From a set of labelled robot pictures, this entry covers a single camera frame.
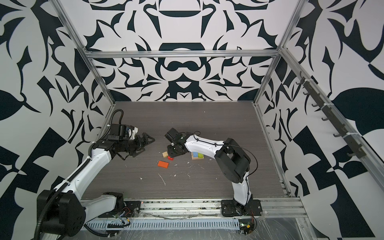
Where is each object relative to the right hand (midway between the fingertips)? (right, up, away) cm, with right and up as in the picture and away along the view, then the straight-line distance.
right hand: (172, 152), depth 88 cm
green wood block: (+17, -2, +1) cm, 17 cm away
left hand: (-11, +7, -7) cm, 15 cm away
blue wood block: (+14, -2, +2) cm, 14 cm away
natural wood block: (+14, -5, +3) cm, 15 cm away
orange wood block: (-5, -7, +1) cm, 9 cm away
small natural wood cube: (-5, -2, +3) cm, 6 cm away
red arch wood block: (-1, -4, +1) cm, 4 cm away
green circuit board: (+37, -31, -17) cm, 51 cm away
